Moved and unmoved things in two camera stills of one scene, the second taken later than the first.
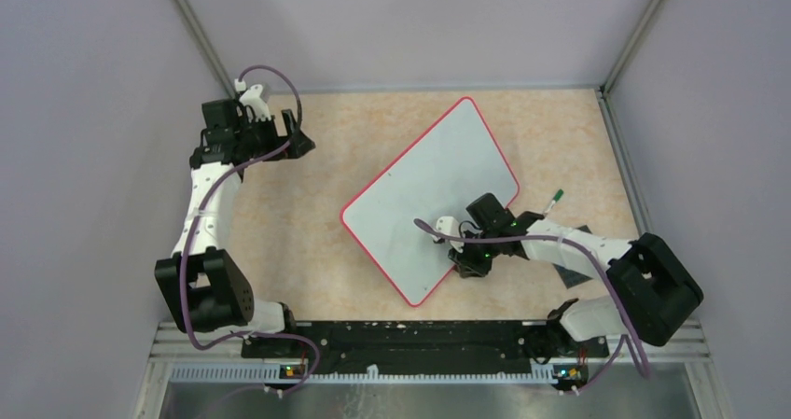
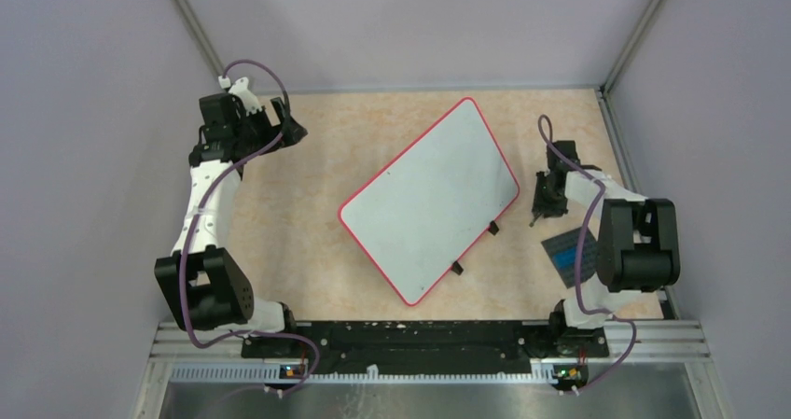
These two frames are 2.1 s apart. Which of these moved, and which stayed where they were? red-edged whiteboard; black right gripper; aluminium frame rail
Moved: black right gripper
Stayed: aluminium frame rail; red-edged whiteboard
